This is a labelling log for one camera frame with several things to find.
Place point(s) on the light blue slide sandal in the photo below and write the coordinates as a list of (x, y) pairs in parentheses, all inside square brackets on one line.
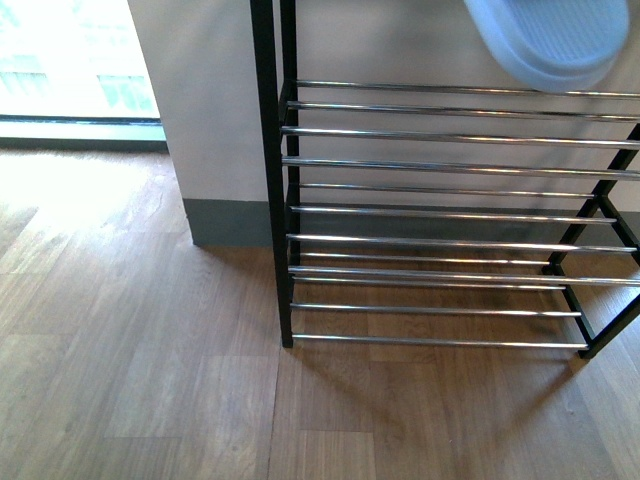
[(553, 46)]

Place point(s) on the black metal shoe rack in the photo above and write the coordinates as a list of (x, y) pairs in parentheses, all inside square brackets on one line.
[(439, 201)]

